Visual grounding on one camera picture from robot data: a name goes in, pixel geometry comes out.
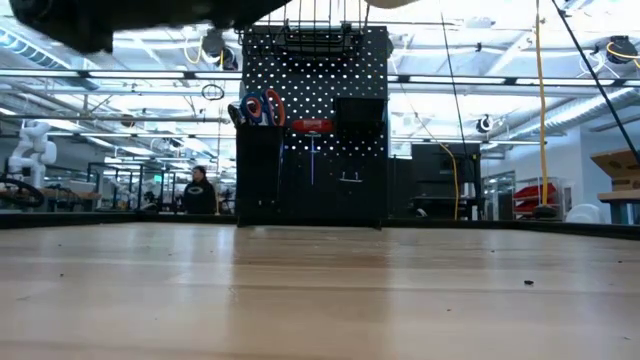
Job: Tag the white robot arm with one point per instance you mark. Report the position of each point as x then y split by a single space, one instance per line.
35 145

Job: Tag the silver U-shaped hook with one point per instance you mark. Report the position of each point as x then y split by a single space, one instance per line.
350 180

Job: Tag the wide black pegboard bin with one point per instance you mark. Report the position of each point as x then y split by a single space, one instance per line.
360 117

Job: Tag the black metal pegboard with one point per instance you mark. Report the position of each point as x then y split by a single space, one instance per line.
310 90

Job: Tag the black aluminium table frame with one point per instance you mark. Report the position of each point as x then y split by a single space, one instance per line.
100 219

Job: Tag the black cabinet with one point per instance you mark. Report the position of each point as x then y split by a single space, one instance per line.
435 170

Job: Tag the tall black pegboard bin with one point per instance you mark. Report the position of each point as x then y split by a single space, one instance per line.
260 170

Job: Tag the red storage bins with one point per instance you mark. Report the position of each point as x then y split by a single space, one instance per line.
535 192

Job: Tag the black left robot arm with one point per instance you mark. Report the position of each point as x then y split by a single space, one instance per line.
90 20

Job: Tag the black round puck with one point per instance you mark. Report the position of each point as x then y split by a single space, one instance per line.
545 212

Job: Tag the person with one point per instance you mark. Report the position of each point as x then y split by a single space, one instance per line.
199 195

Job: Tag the white dome object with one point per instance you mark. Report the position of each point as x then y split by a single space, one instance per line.
585 215

